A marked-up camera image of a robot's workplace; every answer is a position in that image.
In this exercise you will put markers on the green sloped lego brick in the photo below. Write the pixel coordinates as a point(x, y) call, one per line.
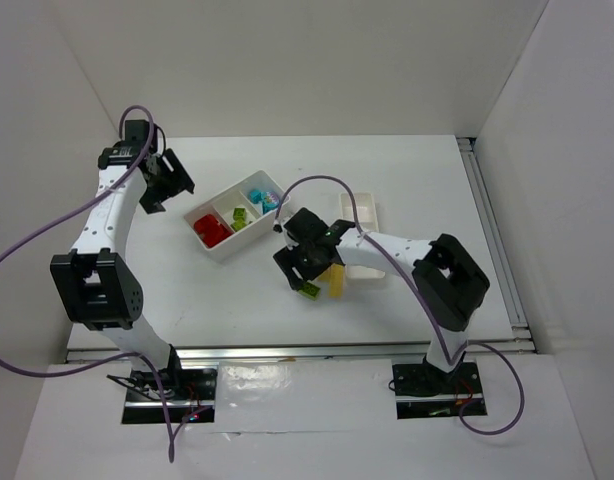
point(239, 224)

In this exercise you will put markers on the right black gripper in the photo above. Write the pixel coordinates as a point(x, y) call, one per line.
point(297, 263)

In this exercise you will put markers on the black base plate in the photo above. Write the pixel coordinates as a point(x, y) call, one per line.
point(193, 398)
point(420, 394)

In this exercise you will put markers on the small green lego brick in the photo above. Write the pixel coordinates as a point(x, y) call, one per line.
point(240, 213)

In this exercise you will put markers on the white divided container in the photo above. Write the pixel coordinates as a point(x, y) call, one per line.
point(367, 215)
point(221, 206)

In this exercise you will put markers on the red apple shaped lego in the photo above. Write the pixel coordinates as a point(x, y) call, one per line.
point(207, 225)

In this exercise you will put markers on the left white divided container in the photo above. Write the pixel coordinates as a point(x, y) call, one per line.
point(221, 206)

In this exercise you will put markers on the red sloped lego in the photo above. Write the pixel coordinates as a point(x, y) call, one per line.
point(215, 234)

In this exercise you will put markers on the teal rounded printed lego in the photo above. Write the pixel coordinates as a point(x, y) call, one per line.
point(271, 201)

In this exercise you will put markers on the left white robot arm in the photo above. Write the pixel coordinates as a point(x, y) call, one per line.
point(97, 288)

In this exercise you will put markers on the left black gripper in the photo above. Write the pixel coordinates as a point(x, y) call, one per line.
point(168, 176)

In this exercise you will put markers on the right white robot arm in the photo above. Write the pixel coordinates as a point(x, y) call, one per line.
point(444, 278)

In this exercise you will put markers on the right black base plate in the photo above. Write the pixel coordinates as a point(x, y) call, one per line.
point(420, 394)

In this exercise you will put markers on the green long lego brick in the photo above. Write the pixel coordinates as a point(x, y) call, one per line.
point(310, 291)

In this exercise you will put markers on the right white divided container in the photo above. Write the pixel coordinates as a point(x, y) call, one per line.
point(367, 215)

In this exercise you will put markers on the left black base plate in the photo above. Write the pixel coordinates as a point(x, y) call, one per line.
point(193, 398)

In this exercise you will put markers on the yellow long lego plate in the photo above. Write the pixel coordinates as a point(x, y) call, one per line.
point(336, 281)

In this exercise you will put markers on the aluminium front rail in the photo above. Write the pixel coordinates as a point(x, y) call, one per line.
point(270, 353)

